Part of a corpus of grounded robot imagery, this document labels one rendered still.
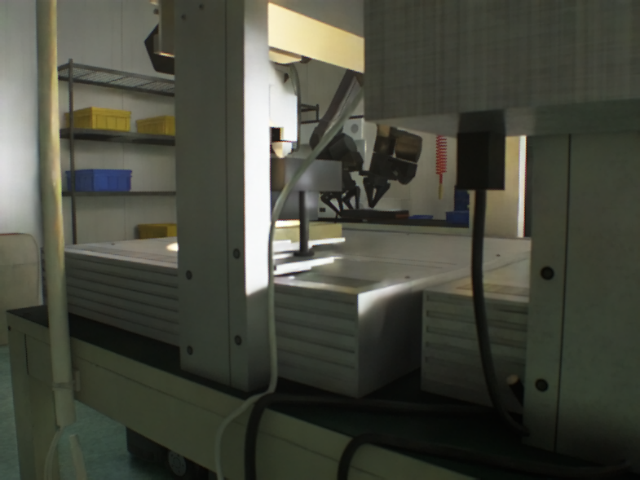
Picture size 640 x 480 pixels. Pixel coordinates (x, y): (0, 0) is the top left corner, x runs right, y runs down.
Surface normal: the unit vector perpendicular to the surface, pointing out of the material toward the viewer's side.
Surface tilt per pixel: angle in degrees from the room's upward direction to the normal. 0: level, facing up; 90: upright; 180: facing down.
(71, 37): 90
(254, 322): 90
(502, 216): 90
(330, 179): 90
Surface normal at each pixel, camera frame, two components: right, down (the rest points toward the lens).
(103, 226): 0.77, 0.05
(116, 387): -0.63, 0.07
